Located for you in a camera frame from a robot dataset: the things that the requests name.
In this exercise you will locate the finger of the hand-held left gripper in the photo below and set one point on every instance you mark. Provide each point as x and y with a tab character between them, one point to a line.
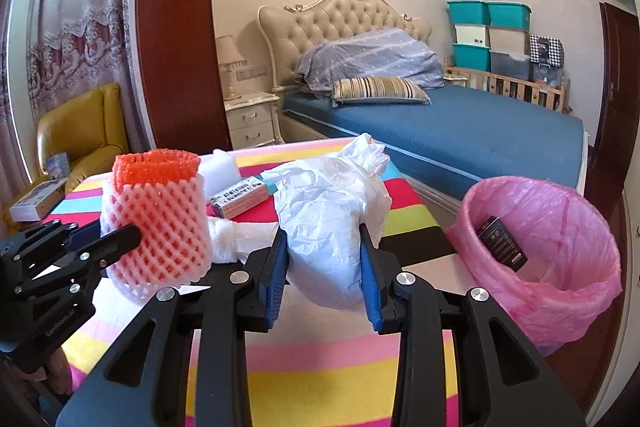
115	244
85	234

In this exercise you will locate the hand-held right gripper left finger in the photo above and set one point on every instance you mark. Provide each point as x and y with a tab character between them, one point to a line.
276	287

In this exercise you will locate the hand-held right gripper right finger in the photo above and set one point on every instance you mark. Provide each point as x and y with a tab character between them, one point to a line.
372	292

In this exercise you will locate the red foam fruit net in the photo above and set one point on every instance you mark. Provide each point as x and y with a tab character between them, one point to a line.
155	227

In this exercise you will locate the white plastic bag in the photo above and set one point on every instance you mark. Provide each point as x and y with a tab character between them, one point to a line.
320	217

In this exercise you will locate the dark cardboard box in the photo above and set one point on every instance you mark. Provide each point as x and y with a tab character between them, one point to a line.
502	244

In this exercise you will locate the pink lined trash bin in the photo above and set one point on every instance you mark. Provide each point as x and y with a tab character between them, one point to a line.
575	307

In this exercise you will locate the white tissue paper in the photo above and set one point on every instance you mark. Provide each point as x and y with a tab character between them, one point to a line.
235	237

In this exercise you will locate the small blue box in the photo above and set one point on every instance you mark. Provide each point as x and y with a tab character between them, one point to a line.
56	166

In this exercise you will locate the colourful striped mat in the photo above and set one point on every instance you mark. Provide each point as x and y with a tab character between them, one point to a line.
325	357

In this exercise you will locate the small grey printed box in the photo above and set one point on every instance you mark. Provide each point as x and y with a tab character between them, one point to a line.
237	197

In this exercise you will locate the yellow armchair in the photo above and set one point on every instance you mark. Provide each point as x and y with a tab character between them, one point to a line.
80	132

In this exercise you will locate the white foam block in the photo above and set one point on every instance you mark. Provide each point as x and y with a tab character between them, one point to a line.
225	169

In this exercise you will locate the cream nightstand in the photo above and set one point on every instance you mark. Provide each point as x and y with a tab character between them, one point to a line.
250	127

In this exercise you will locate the blue bed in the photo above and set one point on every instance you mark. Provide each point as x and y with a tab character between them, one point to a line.
475	132

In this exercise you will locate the striped pillow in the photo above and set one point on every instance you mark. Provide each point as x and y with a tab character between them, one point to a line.
380	89

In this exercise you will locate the pink lace curtain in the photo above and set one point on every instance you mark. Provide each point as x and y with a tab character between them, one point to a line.
75	32

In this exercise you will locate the reddish brown wooden pillar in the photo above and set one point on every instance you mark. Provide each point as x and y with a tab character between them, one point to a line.
175	32

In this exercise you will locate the table lamp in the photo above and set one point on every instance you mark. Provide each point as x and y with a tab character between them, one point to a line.
225	49

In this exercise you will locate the grey blue duvet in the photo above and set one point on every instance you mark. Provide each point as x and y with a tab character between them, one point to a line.
370	54

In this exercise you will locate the teal storage box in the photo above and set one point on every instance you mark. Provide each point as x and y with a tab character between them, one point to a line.
509	14
468	12
471	57

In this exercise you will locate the grey storage box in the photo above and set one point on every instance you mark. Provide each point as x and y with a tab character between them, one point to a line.
510	66

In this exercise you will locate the beige tufted headboard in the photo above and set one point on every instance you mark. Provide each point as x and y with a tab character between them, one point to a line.
340	22

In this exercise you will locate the white storage box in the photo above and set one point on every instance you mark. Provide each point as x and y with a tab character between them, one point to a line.
472	35

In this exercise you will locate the beige storage box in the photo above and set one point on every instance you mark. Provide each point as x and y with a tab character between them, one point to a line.
509	40

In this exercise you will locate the black white checkered bag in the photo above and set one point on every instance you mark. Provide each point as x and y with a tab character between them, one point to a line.
547	52

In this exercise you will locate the brown wooden door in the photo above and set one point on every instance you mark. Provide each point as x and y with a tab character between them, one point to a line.
615	97

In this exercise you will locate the wall socket panel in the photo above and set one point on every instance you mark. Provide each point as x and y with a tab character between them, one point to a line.
250	73

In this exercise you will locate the wooden crib rail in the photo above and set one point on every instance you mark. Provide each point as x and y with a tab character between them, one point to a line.
500	84

